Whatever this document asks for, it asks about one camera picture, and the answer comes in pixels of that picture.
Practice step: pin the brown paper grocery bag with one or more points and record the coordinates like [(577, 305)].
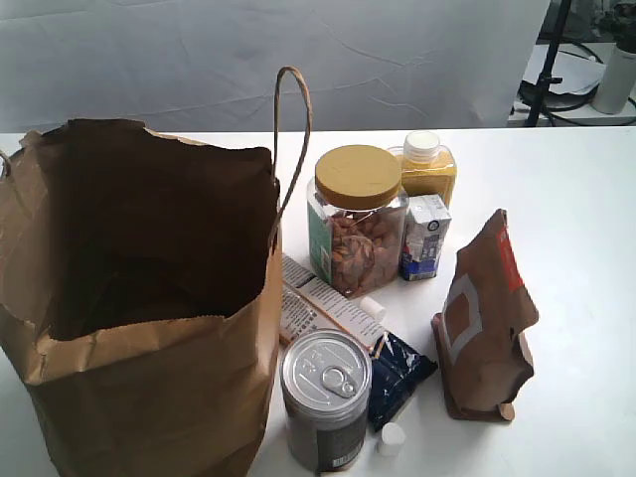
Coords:
[(141, 294)]

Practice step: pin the brown stand-up pouch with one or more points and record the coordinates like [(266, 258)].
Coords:
[(479, 334)]

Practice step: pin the almond jar with yellow lid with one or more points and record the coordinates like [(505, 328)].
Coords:
[(356, 208)]

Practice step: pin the clear printed flat package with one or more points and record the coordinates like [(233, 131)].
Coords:
[(298, 315)]

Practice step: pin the white printed tube package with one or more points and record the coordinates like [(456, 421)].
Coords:
[(343, 313)]

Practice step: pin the small blue white milk carton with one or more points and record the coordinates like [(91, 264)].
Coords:
[(426, 224)]

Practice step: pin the yellow grain bottle white cap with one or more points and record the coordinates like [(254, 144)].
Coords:
[(427, 166)]

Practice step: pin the can with pull-tab lid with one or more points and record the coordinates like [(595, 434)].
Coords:
[(326, 378)]

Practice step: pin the dark blue snack packet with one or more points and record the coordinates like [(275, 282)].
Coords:
[(397, 370)]

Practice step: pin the small white cap bottle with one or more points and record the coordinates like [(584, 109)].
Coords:
[(391, 440)]

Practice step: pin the white paper sheets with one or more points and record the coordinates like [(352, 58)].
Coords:
[(579, 75)]

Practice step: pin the black tripod stand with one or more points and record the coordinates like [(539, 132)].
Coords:
[(545, 77)]

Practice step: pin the white cylindrical bottle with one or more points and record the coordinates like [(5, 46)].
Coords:
[(617, 82)]

